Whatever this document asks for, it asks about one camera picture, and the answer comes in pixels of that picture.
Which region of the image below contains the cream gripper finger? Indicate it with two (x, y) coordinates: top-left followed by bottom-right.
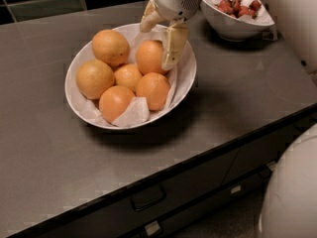
(161, 20), (188, 70)
(140, 0), (164, 33)

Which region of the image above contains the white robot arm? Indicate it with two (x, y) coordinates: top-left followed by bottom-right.
(259, 0), (317, 238)

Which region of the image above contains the white bowl with strawberries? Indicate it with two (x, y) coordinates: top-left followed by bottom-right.
(199, 0), (275, 43)

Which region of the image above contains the small centre orange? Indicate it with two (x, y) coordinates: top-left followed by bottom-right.
(114, 63), (143, 92)

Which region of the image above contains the large white oval bowl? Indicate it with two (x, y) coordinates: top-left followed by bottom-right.
(64, 22), (198, 131)

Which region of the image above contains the white paper liner in bowl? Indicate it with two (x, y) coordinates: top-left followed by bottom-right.
(73, 20), (179, 128)

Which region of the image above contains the red strawberries pile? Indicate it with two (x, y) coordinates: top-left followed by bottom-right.
(216, 0), (262, 19)

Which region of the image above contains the dark right drawer front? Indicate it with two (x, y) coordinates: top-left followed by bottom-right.
(223, 113), (317, 184)

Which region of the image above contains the dark drawer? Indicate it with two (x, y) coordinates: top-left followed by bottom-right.
(120, 165), (271, 238)
(22, 151), (237, 238)
(223, 113), (317, 184)

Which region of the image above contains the dark lower drawer front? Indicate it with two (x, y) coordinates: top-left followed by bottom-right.
(120, 165), (271, 238)

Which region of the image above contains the dark upper drawer front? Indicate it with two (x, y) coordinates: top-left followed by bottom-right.
(22, 151), (237, 238)

